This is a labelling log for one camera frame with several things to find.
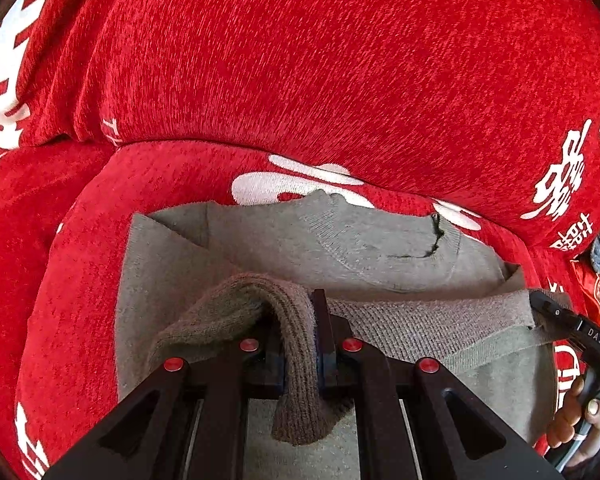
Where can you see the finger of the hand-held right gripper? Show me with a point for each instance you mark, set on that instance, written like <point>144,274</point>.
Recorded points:
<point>550,310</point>

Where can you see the person's right hand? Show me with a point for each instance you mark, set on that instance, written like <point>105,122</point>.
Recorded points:
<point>570,420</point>

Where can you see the red printed packet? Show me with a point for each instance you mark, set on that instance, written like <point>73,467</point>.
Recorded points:
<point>596,287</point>

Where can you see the grey knit sweater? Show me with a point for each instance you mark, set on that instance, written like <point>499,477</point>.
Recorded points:
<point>380,240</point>

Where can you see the red printed sofa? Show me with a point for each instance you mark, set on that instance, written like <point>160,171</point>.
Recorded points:
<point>280,60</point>

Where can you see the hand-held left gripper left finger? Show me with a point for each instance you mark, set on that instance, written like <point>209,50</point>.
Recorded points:
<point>276,360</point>

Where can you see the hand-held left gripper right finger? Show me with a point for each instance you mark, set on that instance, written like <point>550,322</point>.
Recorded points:
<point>323,355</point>

